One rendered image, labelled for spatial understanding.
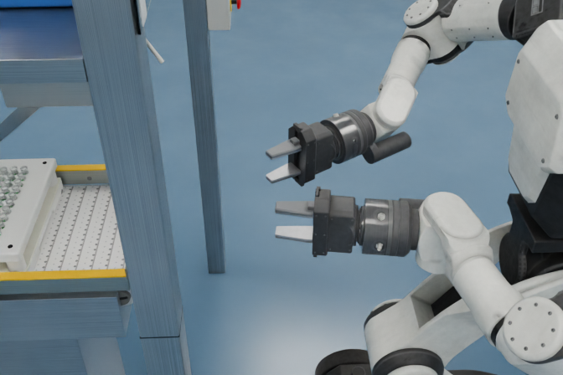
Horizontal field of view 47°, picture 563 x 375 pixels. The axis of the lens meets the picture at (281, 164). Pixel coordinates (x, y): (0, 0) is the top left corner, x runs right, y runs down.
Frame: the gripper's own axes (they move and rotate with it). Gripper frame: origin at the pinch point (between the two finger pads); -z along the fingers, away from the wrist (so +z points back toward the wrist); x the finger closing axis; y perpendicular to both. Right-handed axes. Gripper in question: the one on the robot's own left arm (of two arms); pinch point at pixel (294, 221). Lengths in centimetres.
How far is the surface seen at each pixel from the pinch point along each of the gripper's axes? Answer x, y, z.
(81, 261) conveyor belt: 7.4, -5.4, -34.6
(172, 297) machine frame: 2.1, -15.9, -16.2
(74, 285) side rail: 5.5, -12.3, -32.8
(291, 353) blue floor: 100, 49, -4
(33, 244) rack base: 4.7, -5.0, -42.3
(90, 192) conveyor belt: 7.3, 12.1, -39.1
